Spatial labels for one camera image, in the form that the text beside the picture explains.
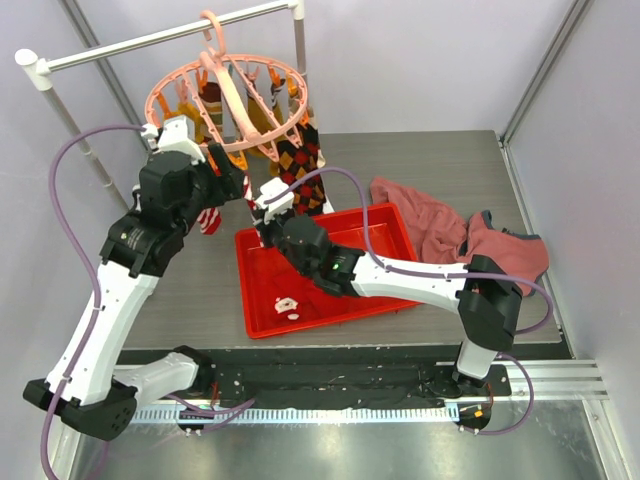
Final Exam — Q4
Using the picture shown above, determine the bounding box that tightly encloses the red white striped sock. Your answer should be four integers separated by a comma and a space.
197, 208, 221, 235
243, 174, 264, 246

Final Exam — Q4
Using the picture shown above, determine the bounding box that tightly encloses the red santa sock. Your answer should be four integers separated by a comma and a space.
272, 277, 319, 322

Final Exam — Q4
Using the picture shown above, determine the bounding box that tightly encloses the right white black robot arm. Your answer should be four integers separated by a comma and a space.
256, 215, 523, 395

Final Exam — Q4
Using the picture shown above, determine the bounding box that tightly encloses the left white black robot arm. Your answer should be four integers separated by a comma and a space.
23, 142, 245, 441

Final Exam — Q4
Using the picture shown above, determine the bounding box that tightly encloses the pink round clip hanger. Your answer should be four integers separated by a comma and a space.
145, 10, 309, 162

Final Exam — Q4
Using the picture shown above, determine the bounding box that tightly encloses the red plastic tray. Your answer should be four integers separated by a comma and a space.
235, 203, 418, 339

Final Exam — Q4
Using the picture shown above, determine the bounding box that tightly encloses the black argyle sock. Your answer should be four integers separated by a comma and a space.
286, 76, 326, 168
276, 124, 327, 216

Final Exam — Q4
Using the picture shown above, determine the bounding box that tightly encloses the mustard yellow sock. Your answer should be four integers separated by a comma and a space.
172, 102, 202, 143
247, 96, 283, 134

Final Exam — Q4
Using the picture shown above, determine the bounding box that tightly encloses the beige brown striped sock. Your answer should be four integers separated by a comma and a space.
199, 82, 223, 134

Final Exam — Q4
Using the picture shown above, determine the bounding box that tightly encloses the pink crumpled garment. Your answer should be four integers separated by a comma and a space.
369, 177, 549, 283

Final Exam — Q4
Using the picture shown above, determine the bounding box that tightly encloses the white clothes rack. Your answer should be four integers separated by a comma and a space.
13, 0, 336, 216

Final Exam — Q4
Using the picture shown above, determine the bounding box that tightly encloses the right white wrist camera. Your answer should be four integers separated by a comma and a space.
255, 178, 294, 224

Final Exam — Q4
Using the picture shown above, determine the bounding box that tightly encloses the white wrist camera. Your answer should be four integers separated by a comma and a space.
141, 115, 206, 165
255, 178, 294, 224

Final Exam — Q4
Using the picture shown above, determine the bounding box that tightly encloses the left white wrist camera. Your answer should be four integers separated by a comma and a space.
141, 115, 206, 165

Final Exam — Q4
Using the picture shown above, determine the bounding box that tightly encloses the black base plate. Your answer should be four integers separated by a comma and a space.
183, 346, 512, 410

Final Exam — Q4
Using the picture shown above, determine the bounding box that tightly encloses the white slotted cable duct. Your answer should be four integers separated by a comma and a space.
131, 403, 459, 426

